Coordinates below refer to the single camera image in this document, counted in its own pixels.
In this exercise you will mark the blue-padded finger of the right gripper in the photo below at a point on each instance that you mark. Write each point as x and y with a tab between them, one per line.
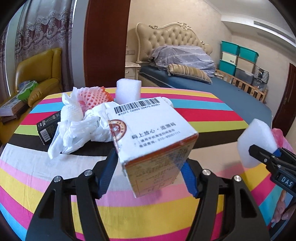
277	153

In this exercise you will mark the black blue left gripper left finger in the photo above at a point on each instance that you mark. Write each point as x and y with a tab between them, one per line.
68	200

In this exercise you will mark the white bedside table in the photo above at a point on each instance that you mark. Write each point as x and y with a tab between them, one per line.
132	70

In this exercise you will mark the books on side table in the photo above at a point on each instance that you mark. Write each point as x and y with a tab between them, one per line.
13	109

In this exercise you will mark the white orange carton box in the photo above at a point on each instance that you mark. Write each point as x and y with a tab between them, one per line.
152	141

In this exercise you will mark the grey striped duvet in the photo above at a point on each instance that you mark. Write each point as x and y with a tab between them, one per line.
192	56

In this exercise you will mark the black white checkered bag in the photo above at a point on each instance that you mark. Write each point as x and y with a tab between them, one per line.
261	74

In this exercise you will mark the pink foam fruit net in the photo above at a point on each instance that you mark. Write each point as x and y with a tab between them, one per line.
89	97

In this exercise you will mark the person's hand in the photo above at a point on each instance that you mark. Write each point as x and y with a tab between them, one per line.
280	213

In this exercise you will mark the crumpled white plastic bag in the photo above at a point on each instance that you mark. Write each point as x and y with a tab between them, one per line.
71	136

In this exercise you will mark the striped beige pillow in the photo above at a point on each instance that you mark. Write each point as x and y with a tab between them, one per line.
188	72

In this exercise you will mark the white storage bin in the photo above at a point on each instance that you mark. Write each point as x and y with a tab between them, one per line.
228	57

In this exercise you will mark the white foam cube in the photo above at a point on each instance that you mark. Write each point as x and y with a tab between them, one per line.
257	133
127	90

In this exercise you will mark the wooden crib rail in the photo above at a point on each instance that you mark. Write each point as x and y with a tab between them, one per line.
248	88

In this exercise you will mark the beige tufted headboard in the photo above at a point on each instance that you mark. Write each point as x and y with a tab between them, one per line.
178	34

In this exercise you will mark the lace patterned curtain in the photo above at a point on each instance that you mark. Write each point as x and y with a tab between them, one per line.
37	26

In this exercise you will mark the grey storage bin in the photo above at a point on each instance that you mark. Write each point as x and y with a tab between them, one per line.
244	76

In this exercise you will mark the yellow leather armchair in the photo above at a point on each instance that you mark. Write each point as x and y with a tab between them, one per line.
46	69

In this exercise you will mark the dark red wooden pillar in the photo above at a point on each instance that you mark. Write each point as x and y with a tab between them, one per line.
104	47

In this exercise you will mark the small black box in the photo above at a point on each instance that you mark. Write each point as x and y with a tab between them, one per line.
47	127

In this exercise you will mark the dark wooden door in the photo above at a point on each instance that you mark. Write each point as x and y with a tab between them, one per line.
285	115

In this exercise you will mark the white foam fruit net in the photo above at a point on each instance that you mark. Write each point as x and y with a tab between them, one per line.
71	111

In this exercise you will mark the teal storage bin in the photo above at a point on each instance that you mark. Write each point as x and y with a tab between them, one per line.
227	67
230	47
248	54

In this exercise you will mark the ceiling air vent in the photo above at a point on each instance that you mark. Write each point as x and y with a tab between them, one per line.
274	30

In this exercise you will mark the blue mattress bed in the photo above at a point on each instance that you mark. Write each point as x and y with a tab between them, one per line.
245	105

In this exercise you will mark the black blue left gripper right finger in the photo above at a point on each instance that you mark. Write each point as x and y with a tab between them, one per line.
241	219

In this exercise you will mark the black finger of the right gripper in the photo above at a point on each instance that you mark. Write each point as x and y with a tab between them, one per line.
259	155

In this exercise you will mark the pink lined trash bin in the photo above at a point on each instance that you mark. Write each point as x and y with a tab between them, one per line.
281	141

